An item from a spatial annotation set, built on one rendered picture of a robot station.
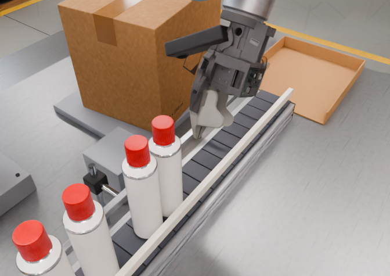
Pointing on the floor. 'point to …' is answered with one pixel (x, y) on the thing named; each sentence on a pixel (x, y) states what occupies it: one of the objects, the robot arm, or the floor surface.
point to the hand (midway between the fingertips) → (195, 129)
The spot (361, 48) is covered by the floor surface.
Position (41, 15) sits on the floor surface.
